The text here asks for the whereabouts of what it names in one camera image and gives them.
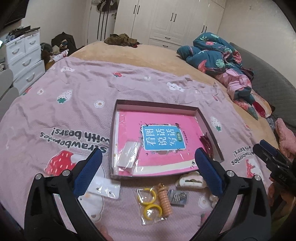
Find clear earring card bag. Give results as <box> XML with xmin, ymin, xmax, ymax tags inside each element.
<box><xmin>87</xmin><ymin>176</ymin><xmax>121</xmax><ymax>199</ymax></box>

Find white cloud hair claw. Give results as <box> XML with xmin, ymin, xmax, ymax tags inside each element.
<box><xmin>175</xmin><ymin>171</ymin><xmax>207</xmax><ymax>189</ymax></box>

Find blue hairpin card pack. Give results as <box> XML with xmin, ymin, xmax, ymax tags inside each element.
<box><xmin>168</xmin><ymin>189</ymin><xmax>188</xmax><ymax>207</ymax></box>

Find maroon hair claw clip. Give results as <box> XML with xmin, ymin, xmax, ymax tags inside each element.
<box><xmin>200</xmin><ymin>135</ymin><xmax>214</xmax><ymax>159</ymax></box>

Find orange spiral hair tie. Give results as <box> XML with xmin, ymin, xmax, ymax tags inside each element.
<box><xmin>157</xmin><ymin>182</ymin><xmax>174</xmax><ymax>218</ymax></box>

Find yellow hoop earrings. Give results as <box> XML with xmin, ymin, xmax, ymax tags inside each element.
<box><xmin>133</xmin><ymin>186</ymin><xmax>165</xmax><ymax>225</ymax></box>

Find white packet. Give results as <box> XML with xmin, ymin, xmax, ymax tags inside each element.
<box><xmin>117</xmin><ymin>141</ymin><xmax>142</xmax><ymax>173</ymax></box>

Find person's right hand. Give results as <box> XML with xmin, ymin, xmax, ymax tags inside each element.
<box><xmin>267</xmin><ymin>182</ymin><xmax>295</xmax><ymax>218</ymax></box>

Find person's left hand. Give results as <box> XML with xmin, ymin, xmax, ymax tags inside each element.
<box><xmin>99</xmin><ymin>225</ymin><xmax>113</xmax><ymax>241</ymax></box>

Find pink fuzzy cloth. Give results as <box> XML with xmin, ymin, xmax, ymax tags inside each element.
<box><xmin>275</xmin><ymin>118</ymin><xmax>296</xmax><ymax>162</ymax></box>

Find red yellow pillow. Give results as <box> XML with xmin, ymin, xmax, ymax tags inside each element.
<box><xmin>251</xmin><ymin>90</ymin><xmax>275</xmax><ymax>118</ymax></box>

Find grey padded headboard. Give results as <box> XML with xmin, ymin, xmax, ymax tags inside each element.
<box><xmin>230</xmin><ymin>43</ymin><xmax>296</xmax><ymax>133</ymax></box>

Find pink strawberry bear blanket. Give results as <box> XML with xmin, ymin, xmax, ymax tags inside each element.
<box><xmin>0</xmin><ymin>56</ymin><xmax>280</xmax><ymax>241</ymax></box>

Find pink book with blue label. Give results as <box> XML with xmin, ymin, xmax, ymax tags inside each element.
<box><xmin>110</xmin><ymin>110</ymin><xmax>204</xmax><ymax>177</ymax></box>

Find teal floral crumpled duvet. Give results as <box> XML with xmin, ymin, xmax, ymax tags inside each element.
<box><xmin>177</xmin><ymin>32</ymin><xmax>258</xmax><ymax>120</ymax></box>

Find brown shallow cardboard box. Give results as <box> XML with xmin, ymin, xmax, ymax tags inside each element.
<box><xmin>109</xmin><ymin>100</ymin><xmax>225</xmax><ymax>179</ymax></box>

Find tan bed sheet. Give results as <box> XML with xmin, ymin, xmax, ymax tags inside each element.
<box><xmin>45</xmin><ymin>41</ymin><xmax>280</xmax><ymax>149</ymax></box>

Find grey chair back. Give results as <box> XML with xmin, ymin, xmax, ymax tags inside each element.
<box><xmin>0</xmin><ymin>69</ymin><xmax>19</xmax><ymax>120</ymax></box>

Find white drawer chest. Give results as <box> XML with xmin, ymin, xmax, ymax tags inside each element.
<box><xmin>1</xmin><ymin>28</ymin><xmax>45</xmax><ymax>94</ymax></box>

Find white wardrobe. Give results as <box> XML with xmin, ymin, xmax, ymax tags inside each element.
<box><xmin>114</xmin><ymin>0</ymin><xmax>226</xmax><ymax>50</ymax></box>

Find dark clothes pile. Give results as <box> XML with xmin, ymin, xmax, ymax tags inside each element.
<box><xmin>40</xmin><ymin>32</ymin><xmax>78</xmax><ymax>64</ymax></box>

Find olive clothes pile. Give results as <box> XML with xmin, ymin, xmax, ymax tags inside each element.
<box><xmin>104</xmin><ymin>34</ymin><xmax>140</xmax><ymax>48</ymax></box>

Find hanging bags on rack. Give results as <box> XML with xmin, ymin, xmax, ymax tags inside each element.
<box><xmin>91</xmin><ymin>0</ymin><xmax>119</xmax><ymax>12</ymax></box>

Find black wall television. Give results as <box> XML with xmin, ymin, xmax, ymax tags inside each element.
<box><xmin>0</xmin><ymin>0</ymin><xmax>29</xmax><ymax>29</ymax></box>

